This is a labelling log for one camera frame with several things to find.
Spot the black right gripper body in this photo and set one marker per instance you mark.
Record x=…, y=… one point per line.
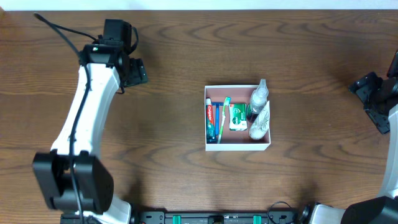
x=367, y=92

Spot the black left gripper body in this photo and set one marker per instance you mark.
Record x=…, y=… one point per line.
x=137, y=73

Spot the blue disposable razor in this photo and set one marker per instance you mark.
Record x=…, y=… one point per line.
x=217, y=113

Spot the green white toothbrush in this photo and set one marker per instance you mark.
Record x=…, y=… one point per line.
x=226, y=103

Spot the green white toothpaste tube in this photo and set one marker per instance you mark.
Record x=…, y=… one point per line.
x=210, y=123

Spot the green white Dettol soap pack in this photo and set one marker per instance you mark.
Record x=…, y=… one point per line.
x=237, y=117

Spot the clear pump bottle blue liquid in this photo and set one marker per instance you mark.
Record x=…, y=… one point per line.
x=258, y=101

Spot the pink cardboard box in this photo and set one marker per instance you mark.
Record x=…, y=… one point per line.
x=234, y=140

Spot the white bamboo print lotion tube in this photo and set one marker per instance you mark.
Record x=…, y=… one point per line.
x=260, y=126

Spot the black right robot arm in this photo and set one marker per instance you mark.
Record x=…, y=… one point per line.
x=381, y=209

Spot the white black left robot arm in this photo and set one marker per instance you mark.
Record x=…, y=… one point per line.
x=71, y=176

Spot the black mounting rail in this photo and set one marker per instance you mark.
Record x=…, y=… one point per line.
x=278, y=217

